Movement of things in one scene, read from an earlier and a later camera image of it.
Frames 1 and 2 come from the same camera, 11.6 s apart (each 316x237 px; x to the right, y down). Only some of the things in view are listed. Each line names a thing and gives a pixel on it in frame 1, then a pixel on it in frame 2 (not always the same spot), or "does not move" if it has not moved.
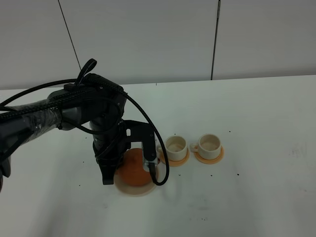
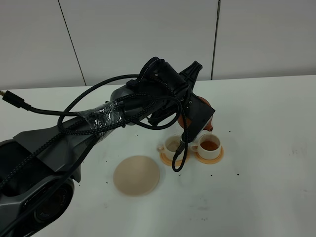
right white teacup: [209, 146] does not move
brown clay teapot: [131, 169] to [180, 119]
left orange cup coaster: [178, 163] does not move
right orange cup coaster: [211, 161] does not move
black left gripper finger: [108, 167] to [190, 74]
